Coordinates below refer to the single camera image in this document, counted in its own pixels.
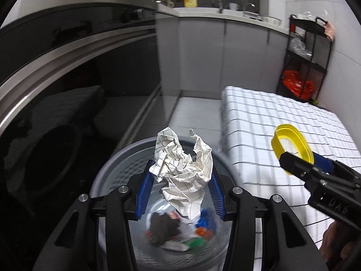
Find white grid paper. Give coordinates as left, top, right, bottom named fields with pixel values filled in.
left=149, top=127, right=213, bottom=220

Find blue cloth scrap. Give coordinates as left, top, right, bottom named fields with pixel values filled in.
left=196, top=209, right=217, bottom=234

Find red beige snack wrapper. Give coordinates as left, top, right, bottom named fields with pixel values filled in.
left=167, top=211, right=181, bottom=220

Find dark grey cloth rag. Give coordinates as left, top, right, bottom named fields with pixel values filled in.
left=149, top=212, right=181, bottom=247

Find yellow plastic lid ring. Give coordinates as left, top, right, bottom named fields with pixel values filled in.
left=270, top=124, right=315, bottom=176

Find orange peel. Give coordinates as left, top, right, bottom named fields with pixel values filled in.
left=195, top=227, right=214, bottom=241

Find white green medicine box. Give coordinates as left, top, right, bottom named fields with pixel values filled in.
left=161, top=236, right=206, bottom=252

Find grey kitchen cabinets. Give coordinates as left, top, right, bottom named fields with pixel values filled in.
left=155, top=7, right=291, bottom=99

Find person's right hand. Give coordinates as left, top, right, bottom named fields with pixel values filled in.
left=319, top=221, right=359, bottom=262

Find white black grid tablecloth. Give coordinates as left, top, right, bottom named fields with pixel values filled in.
left=221, top=86, right=360, bottom=270

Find red plastic bag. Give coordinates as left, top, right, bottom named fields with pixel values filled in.
left=282, top=70, right=315, bottom=100

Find black metal storage rack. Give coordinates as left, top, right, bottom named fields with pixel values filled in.
left=276, top=12, right=335, bottom=106

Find black built-in oven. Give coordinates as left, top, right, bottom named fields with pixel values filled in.
left=1, top=5, right=160, bottom=204

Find clear plastic bag on rack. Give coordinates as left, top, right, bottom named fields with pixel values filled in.
left=289, top=37, right=312, bottom=60

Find pink checkered towel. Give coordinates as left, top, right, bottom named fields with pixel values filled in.
left=324, top=21, right=336, bottom=42

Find white mug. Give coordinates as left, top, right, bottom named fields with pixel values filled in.
left=229, top=2, right=239, bottom=11

